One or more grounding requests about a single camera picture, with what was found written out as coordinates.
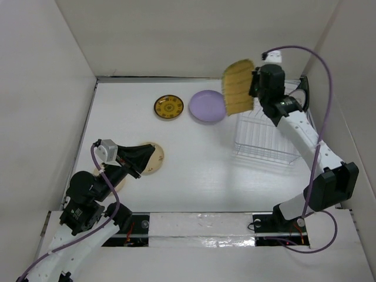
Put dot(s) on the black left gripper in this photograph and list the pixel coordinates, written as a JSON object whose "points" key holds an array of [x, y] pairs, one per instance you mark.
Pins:
{"points": [[139, 155]]}

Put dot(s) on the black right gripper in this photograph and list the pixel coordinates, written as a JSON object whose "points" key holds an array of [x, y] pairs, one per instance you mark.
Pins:
{"points": [[255, 77]]}

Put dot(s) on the cream plate with motifs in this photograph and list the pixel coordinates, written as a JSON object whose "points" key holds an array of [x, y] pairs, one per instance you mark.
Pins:
{"points": [[156, 160]]}

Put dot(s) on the bamboo weave pattern tray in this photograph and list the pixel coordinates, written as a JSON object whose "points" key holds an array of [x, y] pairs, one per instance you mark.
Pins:
{"points": [[235, 85]]}

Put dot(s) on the white plate red characters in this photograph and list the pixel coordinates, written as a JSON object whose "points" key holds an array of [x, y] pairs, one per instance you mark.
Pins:
{"points": [[300, 96]]}

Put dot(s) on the black floral square plate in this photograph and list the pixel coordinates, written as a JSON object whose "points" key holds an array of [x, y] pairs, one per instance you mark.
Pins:
{"points": [[304, 84]]}

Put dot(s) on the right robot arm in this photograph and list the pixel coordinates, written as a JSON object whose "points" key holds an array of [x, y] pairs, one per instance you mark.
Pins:
{"points": [[332, 180]]}

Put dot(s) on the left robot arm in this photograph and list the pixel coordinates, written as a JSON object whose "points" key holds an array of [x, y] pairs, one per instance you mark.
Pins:
{"points": [[93, 213]]}

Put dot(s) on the cream plate with ink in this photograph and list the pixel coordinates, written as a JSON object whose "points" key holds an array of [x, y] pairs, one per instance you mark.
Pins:
{"points": [[120, 185]]}

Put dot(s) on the yellow brown patterned plate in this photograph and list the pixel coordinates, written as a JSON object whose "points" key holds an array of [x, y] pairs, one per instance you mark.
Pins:
{"points": [[168, 107]]}

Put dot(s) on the purple round plate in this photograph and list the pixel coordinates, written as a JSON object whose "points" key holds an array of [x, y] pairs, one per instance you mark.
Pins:
{"points": [[208, 106]]}

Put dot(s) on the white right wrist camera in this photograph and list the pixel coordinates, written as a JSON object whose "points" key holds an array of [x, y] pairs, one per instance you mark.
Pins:
{"points": [[274, 57]]}

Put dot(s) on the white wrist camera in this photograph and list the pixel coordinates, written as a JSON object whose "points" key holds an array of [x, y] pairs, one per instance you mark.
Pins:
{"points": [[274, 57], [106, 150]]}

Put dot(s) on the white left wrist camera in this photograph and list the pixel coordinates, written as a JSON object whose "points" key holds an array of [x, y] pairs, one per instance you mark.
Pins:
{"points": [[106, 150]]}

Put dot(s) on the white wire dish rack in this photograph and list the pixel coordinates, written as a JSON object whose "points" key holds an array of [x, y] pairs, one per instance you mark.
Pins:
{"points": [[256, 137]]}

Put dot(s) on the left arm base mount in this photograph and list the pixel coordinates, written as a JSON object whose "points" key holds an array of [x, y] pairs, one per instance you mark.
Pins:
{"points": [[136, 234]]}

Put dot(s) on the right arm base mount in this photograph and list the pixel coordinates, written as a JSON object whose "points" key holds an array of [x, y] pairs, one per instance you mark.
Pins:
{"points": [[272, 229]]}

